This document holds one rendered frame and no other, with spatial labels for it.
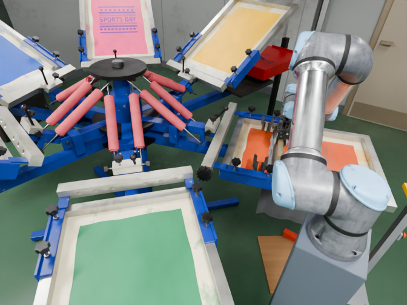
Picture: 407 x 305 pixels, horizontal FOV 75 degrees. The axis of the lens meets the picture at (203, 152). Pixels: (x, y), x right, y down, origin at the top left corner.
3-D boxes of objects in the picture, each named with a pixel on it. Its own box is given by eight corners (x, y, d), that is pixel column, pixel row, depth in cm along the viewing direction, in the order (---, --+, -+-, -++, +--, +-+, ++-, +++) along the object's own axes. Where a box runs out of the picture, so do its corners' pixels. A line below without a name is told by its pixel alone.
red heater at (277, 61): (261, 54, 274) (263, 42, 267) (300, 66, 248) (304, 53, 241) (221, 67, 239) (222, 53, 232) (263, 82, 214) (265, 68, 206)
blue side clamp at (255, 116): (284, 127, 171) (287, 118, 167) (284, 131, 167) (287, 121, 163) (239, 120, 177) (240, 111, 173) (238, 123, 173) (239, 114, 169)
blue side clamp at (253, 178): (281, 185, 129) (284, 174, 124) (280, 192, 125) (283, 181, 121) (221, 172, 135) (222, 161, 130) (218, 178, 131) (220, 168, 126)
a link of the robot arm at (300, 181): (338, 214, 59) (352, 24, 75) (271, 200, 62) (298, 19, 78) (321, 219, 70) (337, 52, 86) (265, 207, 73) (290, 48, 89)
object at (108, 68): (174, 207, 236) (166, 54, 154) (155, 245, 205) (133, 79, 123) (133, 197, 244) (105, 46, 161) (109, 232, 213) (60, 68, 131)
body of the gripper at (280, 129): (274, 138, 136) (279, 118, 129) (275, 129, 143) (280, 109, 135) (289, 141, 135) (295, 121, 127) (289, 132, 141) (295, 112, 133)
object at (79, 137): (206, 109, 190) (206, 93, 183) (163, 181, 129) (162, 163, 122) (105, 92, 206) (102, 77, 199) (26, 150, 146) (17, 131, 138)
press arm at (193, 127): (218, 132, 155) (218, 124, 152) (215, 137, 150) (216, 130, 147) (190, 127, 158) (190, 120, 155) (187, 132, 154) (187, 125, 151)
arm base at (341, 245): (361, 272, 67) (378, 250, 61) (301, 244, 73) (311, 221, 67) (366, 230, 78) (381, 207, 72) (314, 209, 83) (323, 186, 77)
